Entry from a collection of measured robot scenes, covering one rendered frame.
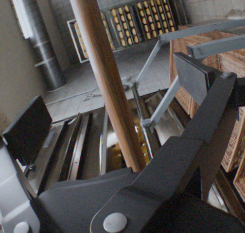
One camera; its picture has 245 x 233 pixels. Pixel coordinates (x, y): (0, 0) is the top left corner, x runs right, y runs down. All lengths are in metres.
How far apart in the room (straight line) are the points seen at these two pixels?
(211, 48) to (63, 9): 4.91
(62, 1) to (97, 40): 5.19
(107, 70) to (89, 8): 0.08
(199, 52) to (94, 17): 0.48
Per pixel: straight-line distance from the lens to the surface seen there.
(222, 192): 0.92
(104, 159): 1.00
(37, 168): 1.54
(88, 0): 0.24
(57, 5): 5.44
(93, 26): 0.23
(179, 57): 0.17
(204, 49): 0.67
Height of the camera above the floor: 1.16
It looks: 5 degrees up
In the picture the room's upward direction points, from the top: 106 degrees counter-clockwise
